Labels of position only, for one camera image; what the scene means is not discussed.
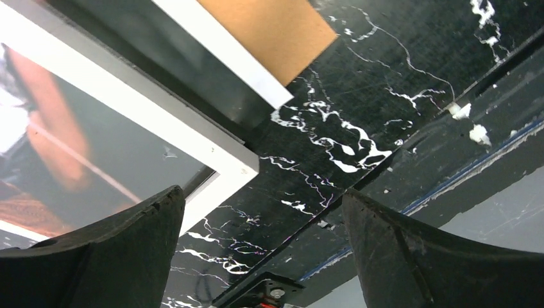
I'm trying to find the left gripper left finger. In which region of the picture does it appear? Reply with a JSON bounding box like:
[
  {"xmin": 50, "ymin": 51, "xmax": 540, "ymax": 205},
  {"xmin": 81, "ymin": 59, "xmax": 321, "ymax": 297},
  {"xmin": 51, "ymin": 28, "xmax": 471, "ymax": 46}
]
[{"xmin": 1, "ymin": 185, "xmax": 185, "ymax": 307}]

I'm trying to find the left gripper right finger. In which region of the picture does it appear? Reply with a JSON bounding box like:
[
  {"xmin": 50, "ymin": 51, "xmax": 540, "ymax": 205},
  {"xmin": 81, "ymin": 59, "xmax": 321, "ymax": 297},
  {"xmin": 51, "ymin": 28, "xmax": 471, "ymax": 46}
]
[{"xmin": 341, "ymin": 189, "xmax": 543, "ymax": 307}]

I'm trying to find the white wooden photo frame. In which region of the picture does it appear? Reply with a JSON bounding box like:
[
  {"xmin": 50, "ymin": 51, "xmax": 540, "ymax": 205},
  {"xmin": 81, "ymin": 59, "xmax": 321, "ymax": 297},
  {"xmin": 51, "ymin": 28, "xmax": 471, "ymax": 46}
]
[{"xmin": 1, "ymin": 1, "xmax": 259, "ymax": 248}]

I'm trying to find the printed colour photo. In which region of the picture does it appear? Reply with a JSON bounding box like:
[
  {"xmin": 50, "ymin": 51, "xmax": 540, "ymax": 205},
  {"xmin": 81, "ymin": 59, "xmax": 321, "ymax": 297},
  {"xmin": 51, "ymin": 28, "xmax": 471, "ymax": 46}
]
[{"xmin": 50, "ymin": 1, "xmax": 293, "ymax": 131}]

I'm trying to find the brown fibreboard backing board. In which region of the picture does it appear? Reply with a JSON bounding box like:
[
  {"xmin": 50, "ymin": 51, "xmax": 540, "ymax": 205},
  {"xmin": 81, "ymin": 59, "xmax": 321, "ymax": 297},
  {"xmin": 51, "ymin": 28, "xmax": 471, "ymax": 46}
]
[{"xmin": 200, "ymin": 0, "xmax": 337, "ymax": 86}]

